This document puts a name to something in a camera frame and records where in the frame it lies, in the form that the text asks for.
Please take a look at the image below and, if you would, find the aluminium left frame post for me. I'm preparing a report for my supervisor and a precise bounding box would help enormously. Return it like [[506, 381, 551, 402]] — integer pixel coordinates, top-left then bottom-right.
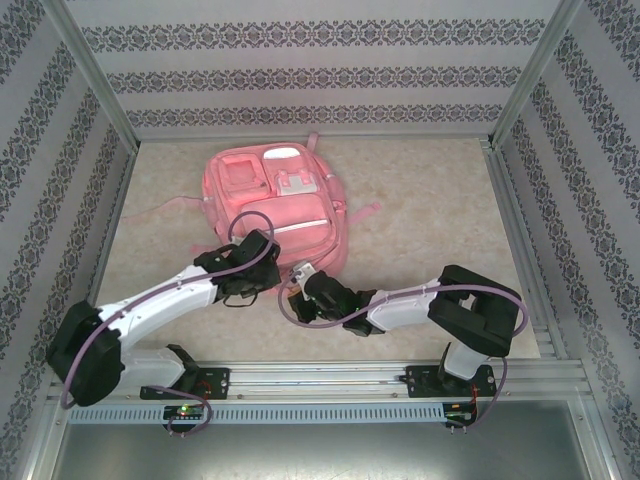
[[42, 0, 140, 151]]

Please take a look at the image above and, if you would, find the left controller board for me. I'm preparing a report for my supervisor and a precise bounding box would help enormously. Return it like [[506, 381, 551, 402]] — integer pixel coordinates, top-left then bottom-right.
[[163, 404, 207, 422]]

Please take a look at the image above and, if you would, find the pink school backpack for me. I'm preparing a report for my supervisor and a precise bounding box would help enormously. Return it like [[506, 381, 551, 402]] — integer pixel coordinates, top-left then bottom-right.
[[123, 132, 382, 281]]

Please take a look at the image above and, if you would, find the aluminium right side rail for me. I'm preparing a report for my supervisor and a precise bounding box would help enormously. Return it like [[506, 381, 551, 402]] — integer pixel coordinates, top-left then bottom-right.
[[480, 142, 570, 361]]

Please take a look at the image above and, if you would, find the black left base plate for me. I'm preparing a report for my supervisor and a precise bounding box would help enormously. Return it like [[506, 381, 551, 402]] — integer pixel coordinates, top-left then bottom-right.
[[141, 367, 231, 401]]

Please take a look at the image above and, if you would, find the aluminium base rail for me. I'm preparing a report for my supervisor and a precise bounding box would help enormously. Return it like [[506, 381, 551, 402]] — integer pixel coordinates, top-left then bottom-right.
[[49, 360, 586, 401]]

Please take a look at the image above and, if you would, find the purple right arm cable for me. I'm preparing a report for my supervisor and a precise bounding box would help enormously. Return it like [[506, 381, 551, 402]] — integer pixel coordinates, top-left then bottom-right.
[[276, 277, 530, 434]]

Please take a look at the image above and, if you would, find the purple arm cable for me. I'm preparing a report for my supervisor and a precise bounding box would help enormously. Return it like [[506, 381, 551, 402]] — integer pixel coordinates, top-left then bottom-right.
[[276, 277, 530, 434], [59, 211, 276, 439]]

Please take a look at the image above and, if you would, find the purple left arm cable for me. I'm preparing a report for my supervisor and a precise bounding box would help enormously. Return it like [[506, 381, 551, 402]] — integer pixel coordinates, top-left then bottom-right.
[[59, 211, 276, 439]]

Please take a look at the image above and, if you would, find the aluminium frame post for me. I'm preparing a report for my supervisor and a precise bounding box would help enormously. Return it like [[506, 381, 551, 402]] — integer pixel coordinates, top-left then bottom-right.
[[42, 0, 140, 151], [490, 0, 585, 151]]

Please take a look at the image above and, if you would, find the slotted grey cable duct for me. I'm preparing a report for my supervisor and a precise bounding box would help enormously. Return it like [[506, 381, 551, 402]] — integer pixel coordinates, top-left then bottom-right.
[[67, 403, 446, 426]]

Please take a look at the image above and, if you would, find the right controller board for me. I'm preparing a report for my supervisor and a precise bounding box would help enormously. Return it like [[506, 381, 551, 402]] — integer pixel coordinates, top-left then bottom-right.
[[443, 402, 479, 426]]

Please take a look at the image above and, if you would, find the controller board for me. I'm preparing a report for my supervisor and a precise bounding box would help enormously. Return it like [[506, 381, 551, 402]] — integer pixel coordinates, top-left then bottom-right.
[[443, 402, 479, 426], [163, 404, 207, 422]]

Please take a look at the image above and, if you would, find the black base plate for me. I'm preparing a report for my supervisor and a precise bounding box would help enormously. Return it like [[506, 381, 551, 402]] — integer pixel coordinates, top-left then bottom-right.
[[405, 364, 495, 400], [141, 367, 231, 401]]

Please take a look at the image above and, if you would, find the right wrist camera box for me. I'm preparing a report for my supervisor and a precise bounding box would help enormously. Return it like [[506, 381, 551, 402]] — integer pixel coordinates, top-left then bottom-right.
[[291, 259, 317, 285]]

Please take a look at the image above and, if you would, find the aluminium right frame post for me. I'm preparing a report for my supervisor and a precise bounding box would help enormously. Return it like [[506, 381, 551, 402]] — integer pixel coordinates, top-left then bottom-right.
[[490, 0, 585, 151]]

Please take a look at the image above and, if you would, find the aluminium left side rail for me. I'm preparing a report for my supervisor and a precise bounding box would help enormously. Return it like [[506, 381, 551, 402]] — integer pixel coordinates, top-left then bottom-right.
[[67, 144, 141, 366]]

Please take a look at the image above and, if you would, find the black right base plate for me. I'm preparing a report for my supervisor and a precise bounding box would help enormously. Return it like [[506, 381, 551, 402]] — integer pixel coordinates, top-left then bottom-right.
[[405, 364, 495, 400]]

